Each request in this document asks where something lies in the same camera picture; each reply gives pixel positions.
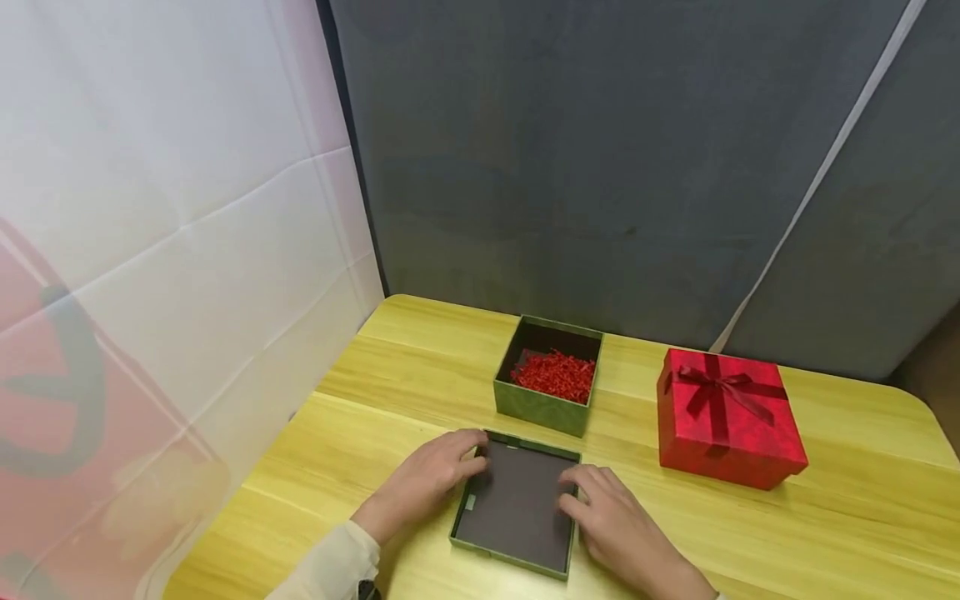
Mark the person's right hand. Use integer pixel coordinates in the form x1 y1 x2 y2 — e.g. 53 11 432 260
557 464 720 600

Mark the person's left hand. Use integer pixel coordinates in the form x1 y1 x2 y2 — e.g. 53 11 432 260
351 428 491 547

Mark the green box lid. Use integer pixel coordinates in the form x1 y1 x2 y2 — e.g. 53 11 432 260
448 429 583 582

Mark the person's right forearm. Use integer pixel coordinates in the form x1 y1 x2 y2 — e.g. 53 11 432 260
637 571 733 600

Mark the person's left forearm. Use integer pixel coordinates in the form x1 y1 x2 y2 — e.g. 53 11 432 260
263 520 383 600

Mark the green open gift box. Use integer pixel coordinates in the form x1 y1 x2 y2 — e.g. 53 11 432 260
492 314 605 439

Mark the red shredded paper filling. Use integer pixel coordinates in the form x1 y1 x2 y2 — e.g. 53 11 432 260
510 350 598 407

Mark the red gift box with bow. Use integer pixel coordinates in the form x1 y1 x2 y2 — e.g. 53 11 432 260
656 347 810 491

